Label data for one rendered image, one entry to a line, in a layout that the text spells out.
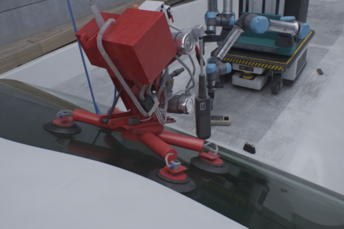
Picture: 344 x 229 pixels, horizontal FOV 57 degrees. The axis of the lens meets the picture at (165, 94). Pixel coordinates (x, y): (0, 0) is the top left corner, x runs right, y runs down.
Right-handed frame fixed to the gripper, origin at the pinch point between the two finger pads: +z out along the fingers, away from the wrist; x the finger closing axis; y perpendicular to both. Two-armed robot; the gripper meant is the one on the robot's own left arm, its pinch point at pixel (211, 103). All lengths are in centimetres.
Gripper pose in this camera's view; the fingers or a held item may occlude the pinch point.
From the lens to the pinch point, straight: 243.3
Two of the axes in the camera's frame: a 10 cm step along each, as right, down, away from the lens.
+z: 0.8, 8.7, 4.9
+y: -9.8, -0.1, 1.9
